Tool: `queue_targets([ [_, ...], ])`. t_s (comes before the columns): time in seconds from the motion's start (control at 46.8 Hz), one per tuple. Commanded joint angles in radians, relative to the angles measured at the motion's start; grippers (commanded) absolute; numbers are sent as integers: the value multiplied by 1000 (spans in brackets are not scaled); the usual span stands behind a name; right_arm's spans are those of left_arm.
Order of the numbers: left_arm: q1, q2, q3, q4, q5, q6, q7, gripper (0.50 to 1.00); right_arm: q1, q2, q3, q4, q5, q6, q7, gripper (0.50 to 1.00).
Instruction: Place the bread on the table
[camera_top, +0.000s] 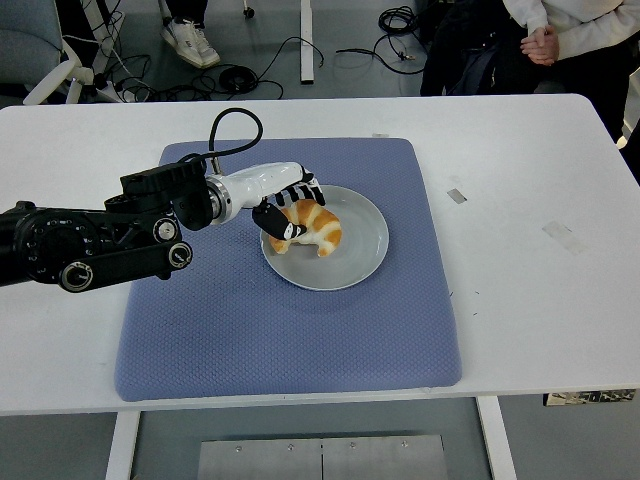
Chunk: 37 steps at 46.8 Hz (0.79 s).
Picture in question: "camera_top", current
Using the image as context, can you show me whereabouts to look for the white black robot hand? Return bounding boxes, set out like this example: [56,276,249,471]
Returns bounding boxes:
[222,160,328,242]

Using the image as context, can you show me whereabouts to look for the orange white croissant bread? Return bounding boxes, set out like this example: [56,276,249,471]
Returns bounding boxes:
[268,198,344,260]

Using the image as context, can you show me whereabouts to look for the round grey plate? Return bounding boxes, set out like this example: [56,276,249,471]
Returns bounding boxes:
[260,184,390,292]

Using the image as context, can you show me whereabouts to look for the white background table foot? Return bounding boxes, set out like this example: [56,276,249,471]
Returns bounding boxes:
[298,0,315,84]

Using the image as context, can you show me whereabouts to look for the person's legs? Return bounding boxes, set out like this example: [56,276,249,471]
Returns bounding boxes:
[158,0,221,70]

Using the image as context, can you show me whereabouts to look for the blue quilted mat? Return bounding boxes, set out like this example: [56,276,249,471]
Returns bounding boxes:
[113,138,463,404]

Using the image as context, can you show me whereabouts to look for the large pale tape piece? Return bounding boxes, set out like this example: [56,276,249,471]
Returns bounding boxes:
[541,220,586,256]

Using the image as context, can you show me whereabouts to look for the white table leg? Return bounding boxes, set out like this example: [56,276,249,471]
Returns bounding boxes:
[475,394,519,480]
[103,410,142,480]

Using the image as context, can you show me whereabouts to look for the person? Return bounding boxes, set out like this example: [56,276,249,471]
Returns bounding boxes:
[419,0,640,142]

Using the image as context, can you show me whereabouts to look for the black white patterned board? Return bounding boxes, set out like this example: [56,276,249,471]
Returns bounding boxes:
[542,388,636,407]

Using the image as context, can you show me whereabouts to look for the black coiled floor cable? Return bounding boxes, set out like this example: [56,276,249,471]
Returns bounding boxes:
[192,35,325,101]

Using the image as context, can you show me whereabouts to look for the long black floor cable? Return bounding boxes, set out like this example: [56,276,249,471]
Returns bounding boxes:
[334,47,426,77]

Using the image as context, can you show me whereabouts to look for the black looped cable bundle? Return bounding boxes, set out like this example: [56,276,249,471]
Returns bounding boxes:
[377,4,424,37]

